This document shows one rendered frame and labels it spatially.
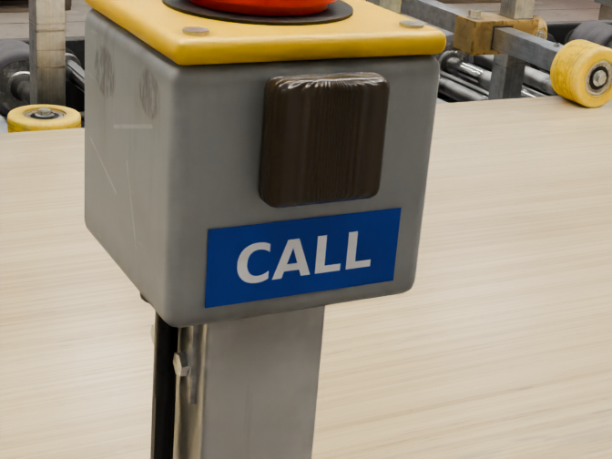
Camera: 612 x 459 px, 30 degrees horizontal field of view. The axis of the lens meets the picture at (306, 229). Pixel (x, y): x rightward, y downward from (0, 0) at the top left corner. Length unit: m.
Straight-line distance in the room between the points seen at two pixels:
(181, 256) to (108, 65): 0.06
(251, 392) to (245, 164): 0.07
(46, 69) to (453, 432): 0.84
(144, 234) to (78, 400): 0.47
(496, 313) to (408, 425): 0.19
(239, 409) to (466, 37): 1.40
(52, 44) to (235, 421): 1.13
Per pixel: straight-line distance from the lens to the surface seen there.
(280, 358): 0.31
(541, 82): 2.09
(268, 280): 0.28
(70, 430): 0.71
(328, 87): 0.26
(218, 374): 0.30
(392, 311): 0.88
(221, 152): 0.26
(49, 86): 1.43
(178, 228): 0.26
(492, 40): 1.70
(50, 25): 1.41
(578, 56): 1.53
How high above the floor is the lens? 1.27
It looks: 21 degrees down
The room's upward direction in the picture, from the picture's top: 5 degrees clockwise
